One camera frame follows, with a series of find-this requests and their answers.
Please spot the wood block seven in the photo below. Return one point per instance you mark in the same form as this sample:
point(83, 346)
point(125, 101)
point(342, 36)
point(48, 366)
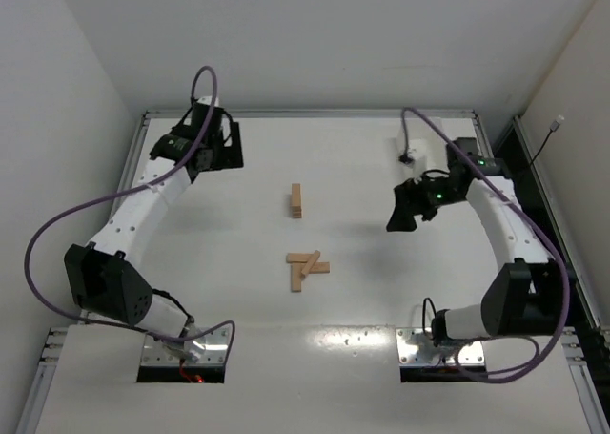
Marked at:
point(298, 258)

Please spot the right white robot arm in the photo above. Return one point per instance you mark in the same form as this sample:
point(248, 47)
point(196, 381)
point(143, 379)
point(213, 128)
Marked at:
point(526, 298)

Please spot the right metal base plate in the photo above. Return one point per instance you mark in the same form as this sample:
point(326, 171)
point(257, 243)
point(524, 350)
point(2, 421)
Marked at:
point(416, 350)

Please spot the white rectangular box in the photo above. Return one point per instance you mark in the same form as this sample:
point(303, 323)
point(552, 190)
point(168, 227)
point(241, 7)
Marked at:
point(415, 128)

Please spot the wood block five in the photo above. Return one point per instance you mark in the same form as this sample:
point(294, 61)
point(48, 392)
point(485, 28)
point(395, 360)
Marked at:
point(320, 268)

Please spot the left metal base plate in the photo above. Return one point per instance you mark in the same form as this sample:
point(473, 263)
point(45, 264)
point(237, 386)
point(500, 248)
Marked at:
point(207, 351)

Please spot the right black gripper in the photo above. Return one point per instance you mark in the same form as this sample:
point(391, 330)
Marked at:
point(410, 199)

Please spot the black wall cable white plug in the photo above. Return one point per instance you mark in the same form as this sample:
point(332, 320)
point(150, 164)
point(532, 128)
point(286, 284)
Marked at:
point(553, 127)

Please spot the metal base plate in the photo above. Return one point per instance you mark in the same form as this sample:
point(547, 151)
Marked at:
point(416, 350)
point(207, 351)

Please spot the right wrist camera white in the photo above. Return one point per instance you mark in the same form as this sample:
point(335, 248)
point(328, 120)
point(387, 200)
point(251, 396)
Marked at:
point(412, 152)

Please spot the wood block eight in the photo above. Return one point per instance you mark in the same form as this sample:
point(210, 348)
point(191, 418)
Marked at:
point(309, 264)

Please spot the wood block four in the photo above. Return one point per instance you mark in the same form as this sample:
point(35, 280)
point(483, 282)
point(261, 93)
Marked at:
point(296, 198)

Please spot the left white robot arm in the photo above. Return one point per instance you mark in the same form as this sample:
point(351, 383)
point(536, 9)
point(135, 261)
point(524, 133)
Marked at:
point(104, 275)

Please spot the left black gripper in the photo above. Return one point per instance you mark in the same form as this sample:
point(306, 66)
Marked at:
point(232, 146)

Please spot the wood block six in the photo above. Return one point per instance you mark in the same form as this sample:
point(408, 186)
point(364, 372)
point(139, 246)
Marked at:
point(297, 277)

